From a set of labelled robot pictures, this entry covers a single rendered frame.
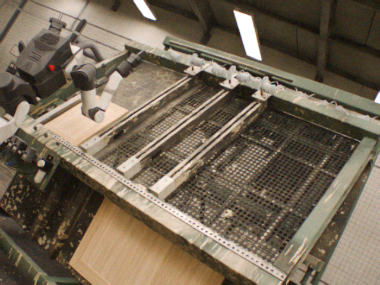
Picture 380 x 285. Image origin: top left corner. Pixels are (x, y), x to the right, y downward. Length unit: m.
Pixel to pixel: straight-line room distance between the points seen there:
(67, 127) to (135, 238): 0.91
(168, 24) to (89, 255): 7.04
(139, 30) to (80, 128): 6.58
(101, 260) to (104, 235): 0.15
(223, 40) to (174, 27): 1.17
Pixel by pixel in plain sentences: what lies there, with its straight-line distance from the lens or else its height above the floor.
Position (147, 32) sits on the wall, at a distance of 8.99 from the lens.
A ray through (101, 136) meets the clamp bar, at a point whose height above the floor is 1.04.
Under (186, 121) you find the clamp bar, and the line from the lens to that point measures 2.50.
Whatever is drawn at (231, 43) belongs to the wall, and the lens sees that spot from 8.28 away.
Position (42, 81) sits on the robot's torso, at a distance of 2.30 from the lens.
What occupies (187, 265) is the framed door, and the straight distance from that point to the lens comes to 2.12.
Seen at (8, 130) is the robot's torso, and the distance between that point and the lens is 2.32.
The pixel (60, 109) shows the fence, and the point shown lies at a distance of 2.89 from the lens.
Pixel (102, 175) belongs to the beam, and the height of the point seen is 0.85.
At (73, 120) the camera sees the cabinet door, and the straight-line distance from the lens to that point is 2.78.
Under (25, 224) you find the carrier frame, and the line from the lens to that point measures 2.93.
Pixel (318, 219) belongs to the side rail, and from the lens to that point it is 1.98.
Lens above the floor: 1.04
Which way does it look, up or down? 6 degrees up
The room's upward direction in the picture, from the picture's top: 29 degrees clockwise
